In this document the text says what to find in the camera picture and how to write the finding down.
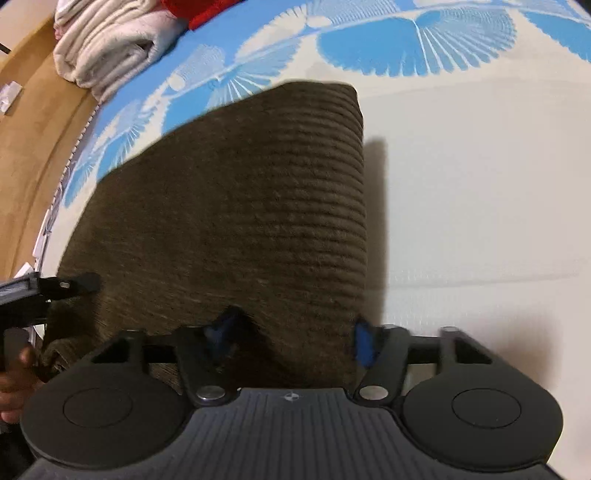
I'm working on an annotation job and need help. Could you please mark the brown corduroy pants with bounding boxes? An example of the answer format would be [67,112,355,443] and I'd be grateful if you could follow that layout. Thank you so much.
[41,80,371,394]

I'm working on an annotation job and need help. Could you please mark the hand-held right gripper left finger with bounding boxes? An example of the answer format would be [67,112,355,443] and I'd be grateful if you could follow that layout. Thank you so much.
[91,305,254,408]

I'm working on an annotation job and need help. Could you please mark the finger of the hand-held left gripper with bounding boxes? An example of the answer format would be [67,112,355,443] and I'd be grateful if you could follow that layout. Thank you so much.
[38,272,101,302]

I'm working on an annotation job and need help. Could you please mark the blue white printed bed sheet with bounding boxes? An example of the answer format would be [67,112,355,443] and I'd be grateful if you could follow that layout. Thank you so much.
[33,0,591,480]

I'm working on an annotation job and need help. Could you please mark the white paper item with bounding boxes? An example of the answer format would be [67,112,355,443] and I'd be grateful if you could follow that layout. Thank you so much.
[0,80,23,112]

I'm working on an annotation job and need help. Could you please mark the red knitted blanket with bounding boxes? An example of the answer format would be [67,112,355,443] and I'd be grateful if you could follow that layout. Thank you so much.
[161,0,246,31]

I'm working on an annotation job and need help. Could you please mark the white folded blanket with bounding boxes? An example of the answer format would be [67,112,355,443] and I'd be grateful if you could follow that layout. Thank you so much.
[52,0,186,101]

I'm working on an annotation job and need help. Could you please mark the person's left hand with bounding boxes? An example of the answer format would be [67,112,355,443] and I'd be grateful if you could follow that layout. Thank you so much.
[0,345,38,424]

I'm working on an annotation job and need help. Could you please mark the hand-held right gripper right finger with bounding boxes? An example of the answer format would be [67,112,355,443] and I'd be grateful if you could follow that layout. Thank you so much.
[351,316,505,403]

